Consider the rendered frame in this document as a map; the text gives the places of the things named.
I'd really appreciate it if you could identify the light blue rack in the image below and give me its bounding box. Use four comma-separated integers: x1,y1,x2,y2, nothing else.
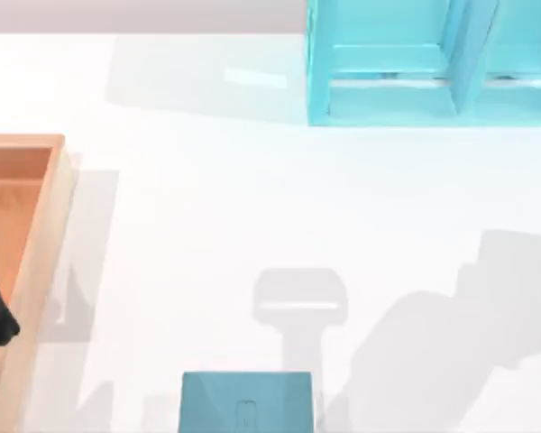
304,0,541,128

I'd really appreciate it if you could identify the shallow salmon-coloured box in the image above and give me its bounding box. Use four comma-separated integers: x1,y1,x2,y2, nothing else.
0,134,79,433

